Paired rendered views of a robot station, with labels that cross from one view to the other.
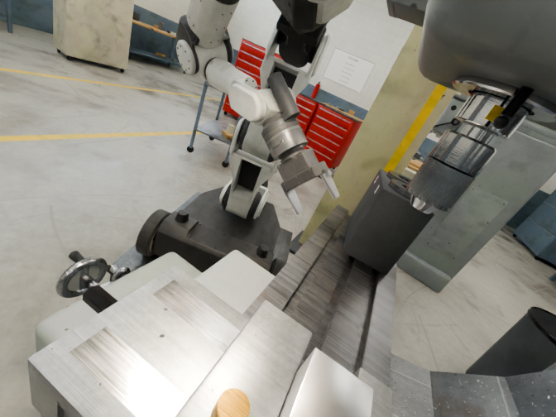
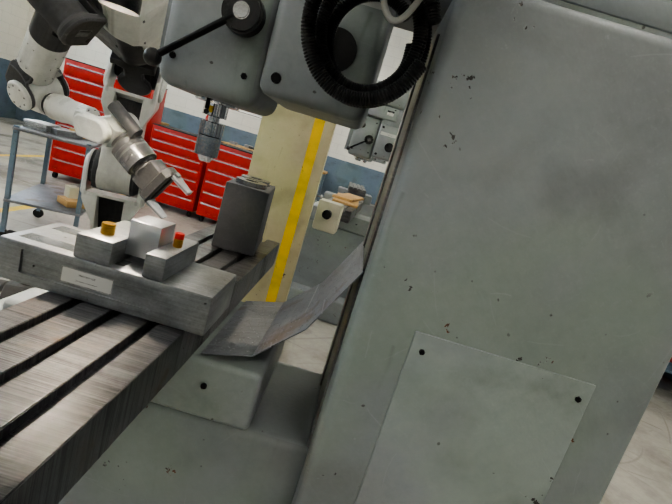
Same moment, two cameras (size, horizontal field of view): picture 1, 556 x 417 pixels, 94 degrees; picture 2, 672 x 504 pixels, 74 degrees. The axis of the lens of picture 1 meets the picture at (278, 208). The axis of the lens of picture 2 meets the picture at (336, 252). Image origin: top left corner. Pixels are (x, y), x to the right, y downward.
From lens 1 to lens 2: 0.71 m
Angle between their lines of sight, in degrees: 21
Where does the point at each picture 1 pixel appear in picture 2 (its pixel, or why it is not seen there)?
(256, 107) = (102, 129)
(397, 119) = (291, 142)
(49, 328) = not seen: outside the picture
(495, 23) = (177, 79)
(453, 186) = (208, 143)
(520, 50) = (189, 86)
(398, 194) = (240, 184)
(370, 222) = (225, 212)
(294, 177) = (150, 184)
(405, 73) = not seen: hidden behind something
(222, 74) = (62, 106)
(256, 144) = (111, 176)
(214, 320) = not seen: hidden behind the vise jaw
